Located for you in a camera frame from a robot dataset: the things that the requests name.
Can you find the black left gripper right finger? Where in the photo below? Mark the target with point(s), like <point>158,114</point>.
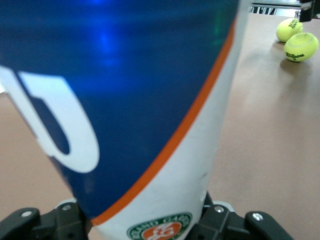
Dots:
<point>220,225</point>

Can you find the yellow-green tennis ball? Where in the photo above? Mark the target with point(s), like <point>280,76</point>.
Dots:
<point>301,45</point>
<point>285,32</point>

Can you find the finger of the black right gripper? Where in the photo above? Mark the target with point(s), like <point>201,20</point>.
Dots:
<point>305,12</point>

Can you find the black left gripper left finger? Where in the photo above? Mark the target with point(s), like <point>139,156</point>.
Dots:
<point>65,222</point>

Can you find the blue white tennis ball can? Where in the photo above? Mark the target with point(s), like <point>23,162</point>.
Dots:
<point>125,75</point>

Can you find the aluminium frame rail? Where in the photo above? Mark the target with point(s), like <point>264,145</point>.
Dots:
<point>275,3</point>

